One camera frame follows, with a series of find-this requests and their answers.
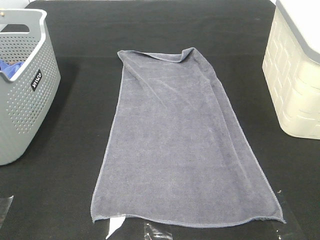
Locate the middle clear tape strip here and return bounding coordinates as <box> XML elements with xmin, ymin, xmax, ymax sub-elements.
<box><xmin>105</xmin><ymin>215</ymin><xmax>174</xmax><ymax>240</ymax></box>

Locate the grey perforated laundry basket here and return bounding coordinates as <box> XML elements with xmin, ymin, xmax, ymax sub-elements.
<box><xmin>0</xmin><ymin>8</ymin><xmax>61</xmax><ymax>166</ymax></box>

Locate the black table mat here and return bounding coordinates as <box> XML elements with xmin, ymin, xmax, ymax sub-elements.
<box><xmin>0</xmin><ymin>0</ymin><xmax>320</xmax><ymax>240</ymax></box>

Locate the clear tape strip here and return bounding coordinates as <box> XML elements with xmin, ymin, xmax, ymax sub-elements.
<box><xmin>105</xmin><ymin>215</ymin><xmax>174</xmax><ymax>240</ymax></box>
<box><xmin>0</xmin><ymin>195</ymin><xmax>14</xmax><ymax>228</ymax></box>

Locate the cream white laundry basket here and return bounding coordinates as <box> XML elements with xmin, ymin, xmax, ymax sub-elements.
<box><xmin>262</xmin><ymin>0</ymin><xmax>320</xmax><ymax>140</ymax></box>

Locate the left clear tape strip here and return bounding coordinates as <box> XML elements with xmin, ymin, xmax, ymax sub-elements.
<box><xmin>0</xmin><ymin>195</ymin><xmax>14</xmax><ymax>228</ymax></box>

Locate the grey microfibre towel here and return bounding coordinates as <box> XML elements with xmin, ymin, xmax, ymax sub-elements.
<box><xmin>90</xmin><ymin>47</ymin><xmax>284</xmax><ymax>228</ymax></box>

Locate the blue cloth in basket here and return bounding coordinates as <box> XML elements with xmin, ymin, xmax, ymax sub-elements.
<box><xmin>0</xmin><ymin>59</ymin><xmax>24</xmax><ymax>79</ymax></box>

